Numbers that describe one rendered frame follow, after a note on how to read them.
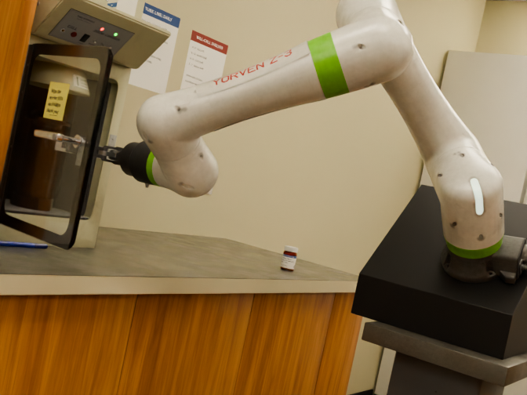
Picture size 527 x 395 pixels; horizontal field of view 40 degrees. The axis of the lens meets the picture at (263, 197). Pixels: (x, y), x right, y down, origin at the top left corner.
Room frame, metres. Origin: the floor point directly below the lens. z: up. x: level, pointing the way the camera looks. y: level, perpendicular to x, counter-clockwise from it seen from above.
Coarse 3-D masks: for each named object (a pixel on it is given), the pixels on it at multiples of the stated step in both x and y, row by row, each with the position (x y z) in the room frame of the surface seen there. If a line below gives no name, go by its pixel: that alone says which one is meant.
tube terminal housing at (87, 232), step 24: (96, 0) 1.74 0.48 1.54; (144, 0) 1.86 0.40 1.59; (120, 72) 1.83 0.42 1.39; (120, 96) 1.84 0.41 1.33; (120, 120) 1.86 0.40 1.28; (96, 168) 1.86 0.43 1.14; (96, 192) 1.83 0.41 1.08; (96, 216) 1.85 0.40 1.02; (0, 240) 1.63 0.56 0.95; (24, 240) 1.68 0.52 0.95
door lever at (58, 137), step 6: (36, 132) 1.43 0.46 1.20; (42, 132) 1.41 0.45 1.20; (48, 132) 1.40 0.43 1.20; (54, 132) 1.39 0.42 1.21; (42, 138) 1.42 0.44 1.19; (48, 138) 1.40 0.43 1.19; (54, 138) 1.38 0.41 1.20; (60, 138) 1.38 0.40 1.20; (66, 138) 1.39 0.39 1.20; (72, 138) 1.40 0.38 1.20; (78, 138) 1.41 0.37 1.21; (78, 144) 1.41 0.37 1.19
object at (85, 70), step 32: (32, 64) 1.57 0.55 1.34; (64, 64) 1.49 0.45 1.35; (96, 64) 1.41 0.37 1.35; (32, 96) 1.55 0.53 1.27; (96, 96) 1.39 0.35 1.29; (32, 128) 1.54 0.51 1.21; (64, 128) 1.45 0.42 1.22; (96, 128) 1.39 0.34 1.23; (32, 160) 1.52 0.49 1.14; (64, 160) 1.44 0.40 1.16; (32, 192) 1.50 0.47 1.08; (64, 192) 1.42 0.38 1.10; (32, 224) 1.48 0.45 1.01; (64, 224) 1.41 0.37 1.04
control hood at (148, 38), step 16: (48, 0) 1.57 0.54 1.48; (64, 0) 1.54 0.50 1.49; (80, 0) 1.56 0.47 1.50; (48, 16) 1.57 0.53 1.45; (96, 16) 1.63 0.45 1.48; (112, 16) 1.65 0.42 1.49; (128, 16) 1.67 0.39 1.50; (32, 32) 1.59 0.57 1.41; (48, 32) 1.60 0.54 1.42; (144, 32) 1.74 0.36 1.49; (160, 32) 1.76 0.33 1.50; (128, 48) 1.76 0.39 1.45; (144, 48) 1.79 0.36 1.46; (128, 64) 1.81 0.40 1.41
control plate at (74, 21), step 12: (72, 12) 1.58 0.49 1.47; (60, 24) 1.60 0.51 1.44; (72, 24) 1.61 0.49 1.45; (84, 24) 1.63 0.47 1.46; (96, 24) 1.64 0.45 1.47; (108, 24) 1.66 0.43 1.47; (60, 36) 1.63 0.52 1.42; (96, 36) 1.68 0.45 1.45; (108, 36) 1.69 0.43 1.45; (120, 36) 1.71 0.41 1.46; (132, 36) 1.73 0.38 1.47; (120, 48) 1.75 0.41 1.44
